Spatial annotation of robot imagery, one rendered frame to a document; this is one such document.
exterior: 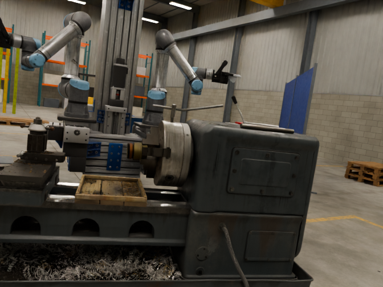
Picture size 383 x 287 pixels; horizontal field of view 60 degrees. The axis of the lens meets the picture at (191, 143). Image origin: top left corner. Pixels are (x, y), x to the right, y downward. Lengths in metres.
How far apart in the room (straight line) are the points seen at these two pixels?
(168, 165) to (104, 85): 1.03
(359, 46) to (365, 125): 2.79
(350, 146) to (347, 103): 1.53
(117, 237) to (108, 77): 1.18
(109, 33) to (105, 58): 0.16
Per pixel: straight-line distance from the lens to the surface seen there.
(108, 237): 1.56
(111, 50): 2.37
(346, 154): 13.02
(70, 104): 2.17
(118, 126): 2.30
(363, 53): 13.28
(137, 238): 1.57
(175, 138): 1.49
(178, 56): 2.27
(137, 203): 1.49
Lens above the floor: 1.33
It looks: 7 degrees down
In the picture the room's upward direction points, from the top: 7 degrees clockwise
